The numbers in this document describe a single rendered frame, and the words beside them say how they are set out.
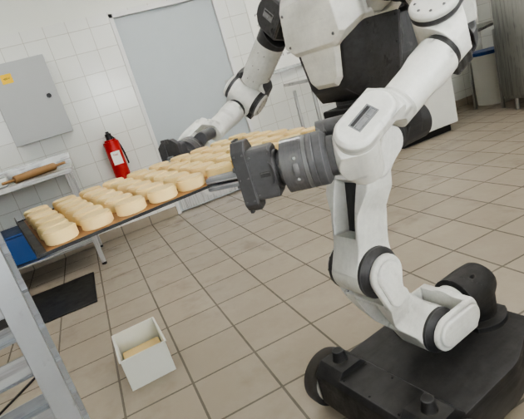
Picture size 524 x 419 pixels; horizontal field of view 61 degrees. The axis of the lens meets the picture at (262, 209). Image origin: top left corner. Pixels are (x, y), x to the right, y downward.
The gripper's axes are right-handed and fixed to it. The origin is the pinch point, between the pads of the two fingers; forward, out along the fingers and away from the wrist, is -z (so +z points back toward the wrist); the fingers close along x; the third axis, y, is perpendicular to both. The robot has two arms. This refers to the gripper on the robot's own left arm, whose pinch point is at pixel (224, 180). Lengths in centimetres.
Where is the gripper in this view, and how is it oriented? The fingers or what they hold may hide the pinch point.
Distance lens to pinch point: 77.2
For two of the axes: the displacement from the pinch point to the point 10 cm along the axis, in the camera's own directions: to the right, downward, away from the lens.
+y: -1.9, 3.3, -9.2
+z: 9.4, -2.0, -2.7
